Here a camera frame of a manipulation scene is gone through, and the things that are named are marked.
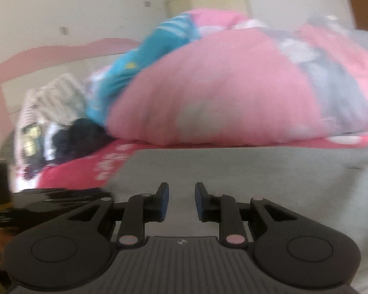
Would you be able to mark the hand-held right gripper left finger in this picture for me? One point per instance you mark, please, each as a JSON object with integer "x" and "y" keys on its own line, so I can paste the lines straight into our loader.
{"x": 163, "y": 200}

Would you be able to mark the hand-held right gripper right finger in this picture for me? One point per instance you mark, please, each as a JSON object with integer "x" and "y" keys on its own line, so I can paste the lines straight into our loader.
{"x": 200, "y": 202}

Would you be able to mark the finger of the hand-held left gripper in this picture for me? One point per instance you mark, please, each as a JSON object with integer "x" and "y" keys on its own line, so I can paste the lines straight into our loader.
{"x": 58, "y": 191}
{"x": 73, "y": 200}

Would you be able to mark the white garment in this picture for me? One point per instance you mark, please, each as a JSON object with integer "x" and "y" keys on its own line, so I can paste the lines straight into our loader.
{"x": 52, "y": 141}

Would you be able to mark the dark navy garment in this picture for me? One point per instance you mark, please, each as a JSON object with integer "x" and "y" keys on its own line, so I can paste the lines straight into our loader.
{"x": 76, "y": 141}

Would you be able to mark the black smartphone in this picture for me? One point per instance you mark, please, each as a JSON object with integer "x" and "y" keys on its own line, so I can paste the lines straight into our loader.
{"x": 30, "y": 141}

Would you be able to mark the beige garment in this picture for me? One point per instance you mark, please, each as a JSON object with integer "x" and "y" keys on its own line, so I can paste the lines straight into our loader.
{"x": 61, "y": 98}

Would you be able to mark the pink grey floral quilt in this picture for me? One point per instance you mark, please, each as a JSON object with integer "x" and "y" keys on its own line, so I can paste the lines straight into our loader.
{"x": 233, "y": 92}

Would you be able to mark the blue patterned blanket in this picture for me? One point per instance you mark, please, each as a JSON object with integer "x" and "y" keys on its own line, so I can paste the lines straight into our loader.
{"x": 135, "y": 67}

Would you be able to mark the pink white bed headboard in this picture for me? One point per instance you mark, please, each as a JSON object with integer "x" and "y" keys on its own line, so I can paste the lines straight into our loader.
{"x": 49, "y": 55}

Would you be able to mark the cardboard box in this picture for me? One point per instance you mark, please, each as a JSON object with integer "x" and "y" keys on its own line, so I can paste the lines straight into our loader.
{"x": 208, "y": 0}

